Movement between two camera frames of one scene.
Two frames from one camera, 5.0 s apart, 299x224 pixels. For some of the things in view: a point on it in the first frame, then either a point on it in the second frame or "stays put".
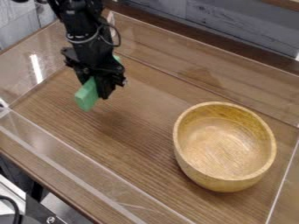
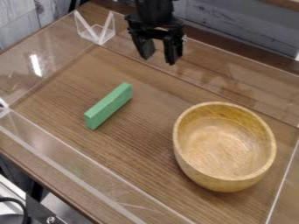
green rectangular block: x=87 y=94 to x=107 y=105
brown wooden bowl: x=225 y=143 stays put
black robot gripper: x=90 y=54 to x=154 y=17
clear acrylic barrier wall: x=191 y=144 stays put
